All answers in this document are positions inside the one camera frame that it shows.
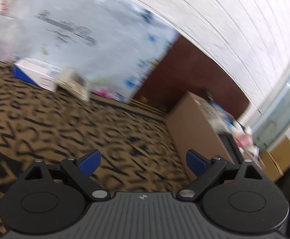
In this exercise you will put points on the white blue carton box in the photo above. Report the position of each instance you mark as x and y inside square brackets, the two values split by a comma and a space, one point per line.
[36, 72]

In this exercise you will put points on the brown cardboard box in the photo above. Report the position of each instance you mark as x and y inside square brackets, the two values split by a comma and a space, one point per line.
[190, 129]

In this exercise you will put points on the dark brown wooden headboard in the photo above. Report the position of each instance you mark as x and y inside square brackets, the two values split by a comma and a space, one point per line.
[186, 68]

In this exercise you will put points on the packet of cotton swabs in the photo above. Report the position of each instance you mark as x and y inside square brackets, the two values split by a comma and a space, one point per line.
[74, 83]

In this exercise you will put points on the floral white plastic bag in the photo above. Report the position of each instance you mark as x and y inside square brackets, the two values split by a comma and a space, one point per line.
[113, 44]

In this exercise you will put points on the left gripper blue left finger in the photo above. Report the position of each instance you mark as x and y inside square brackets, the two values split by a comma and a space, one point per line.
[90, 162]

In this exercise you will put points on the small yellow cardboard box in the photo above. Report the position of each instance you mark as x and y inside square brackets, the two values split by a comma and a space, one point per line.
[277, 161]

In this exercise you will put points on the leopard letter print blanket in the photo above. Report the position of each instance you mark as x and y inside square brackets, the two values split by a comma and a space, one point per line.
[35, 124]

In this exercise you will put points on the black tray in box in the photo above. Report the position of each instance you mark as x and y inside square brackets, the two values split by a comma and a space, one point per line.
[231, 147]

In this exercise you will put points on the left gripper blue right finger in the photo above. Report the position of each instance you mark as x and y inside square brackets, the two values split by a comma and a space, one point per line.
[197, 163]

